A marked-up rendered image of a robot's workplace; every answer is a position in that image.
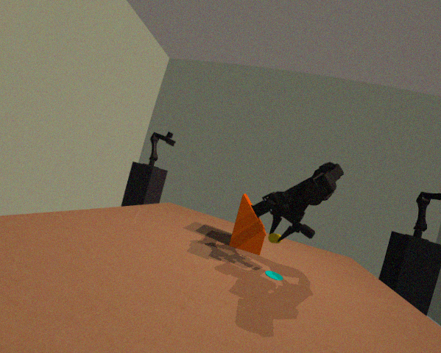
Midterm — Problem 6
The yellow cylinder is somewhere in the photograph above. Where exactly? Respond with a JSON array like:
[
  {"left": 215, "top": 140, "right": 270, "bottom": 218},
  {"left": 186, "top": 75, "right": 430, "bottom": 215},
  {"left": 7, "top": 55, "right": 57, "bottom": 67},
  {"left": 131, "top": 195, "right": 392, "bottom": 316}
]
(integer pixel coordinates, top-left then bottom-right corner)
[{"left": 268, "top": 233, "right": 281, "bottom": 243}]

